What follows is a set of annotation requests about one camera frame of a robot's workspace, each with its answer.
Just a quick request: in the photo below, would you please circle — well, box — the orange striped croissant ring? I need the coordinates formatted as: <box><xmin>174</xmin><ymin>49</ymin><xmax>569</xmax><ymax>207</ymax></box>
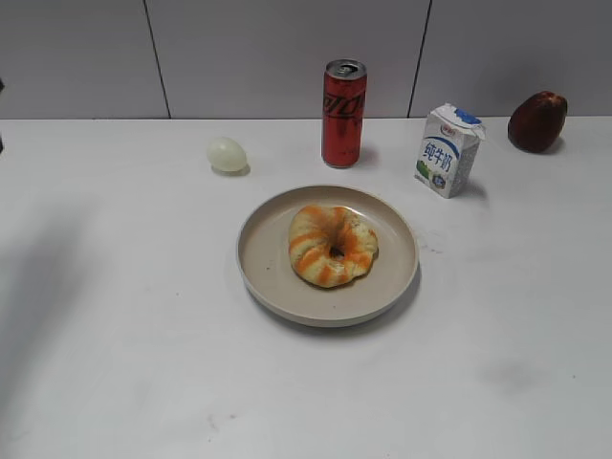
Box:
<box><xmin>288</xmin><ymin>204</ymin><xmax>381</xmax><ymax>289</ymax></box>

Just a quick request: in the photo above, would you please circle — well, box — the dark red apple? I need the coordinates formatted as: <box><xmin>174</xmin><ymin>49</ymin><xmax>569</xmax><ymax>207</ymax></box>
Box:
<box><xmin>508</xmin><ymin>91</ymin><xmax>568</xmax><ymax>153</ymax></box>

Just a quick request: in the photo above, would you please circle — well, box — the white blue milk carton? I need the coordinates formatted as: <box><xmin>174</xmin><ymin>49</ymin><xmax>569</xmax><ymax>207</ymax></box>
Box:
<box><xmin>415</xmin><ymin>103</ymin><xmax>486</xmax><ymax>199</ymax></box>

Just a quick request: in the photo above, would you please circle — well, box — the white egg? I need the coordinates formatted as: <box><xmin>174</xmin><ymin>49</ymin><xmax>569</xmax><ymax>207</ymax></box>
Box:
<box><xmin>207</xmin><ymin>137</ymin><xmax>248</xmax><ymax>173</ymax></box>

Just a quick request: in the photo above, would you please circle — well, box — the beige round plate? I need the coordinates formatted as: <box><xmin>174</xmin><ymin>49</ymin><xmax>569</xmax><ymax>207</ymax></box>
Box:
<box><xmin>236</xmin><ymin>186</ymin><xmax>419</xmax><ymax>328</ymax></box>

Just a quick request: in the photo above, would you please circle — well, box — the red soda can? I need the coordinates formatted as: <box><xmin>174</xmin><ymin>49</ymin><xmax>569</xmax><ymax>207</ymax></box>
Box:
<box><xmin>321</xmin><ymin>58</ymin><xmax>367</xmax><ymax>168</ymax></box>

